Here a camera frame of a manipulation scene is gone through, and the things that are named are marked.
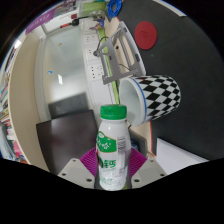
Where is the grey metal laptop stand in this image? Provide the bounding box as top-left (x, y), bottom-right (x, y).
top-left (92, 20), bottom-right (147, 86)

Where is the flat round red coaster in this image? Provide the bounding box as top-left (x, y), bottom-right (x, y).
top-left (134, 20), bottom-right (159, 51)

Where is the black desk mat red edge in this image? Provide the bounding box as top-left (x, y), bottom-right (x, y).
top-left (115, 0), bottom-right (224, 162)

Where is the white wall power outlet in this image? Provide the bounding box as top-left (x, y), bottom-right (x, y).
top-left (85, 47), bottom-right (101, 61)
top-left (88, 63), bottom-right (103, 80)
top-left (82, 32), bottom-right (100, 46)

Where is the white drink bottle green cap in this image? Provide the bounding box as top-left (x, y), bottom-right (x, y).
top-left (95, 103), bottom-right (132, 192)

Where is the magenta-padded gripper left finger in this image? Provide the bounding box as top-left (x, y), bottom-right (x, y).
top-left (56, 147), bottom-right (99, 190)

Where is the black white diamond pattern cup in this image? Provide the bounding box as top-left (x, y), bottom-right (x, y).
top-left (118, 74), bottom-right (182, 127)

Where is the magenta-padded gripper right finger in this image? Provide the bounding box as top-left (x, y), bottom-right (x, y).
top-left (126, 147), bottom-right (168, 190)

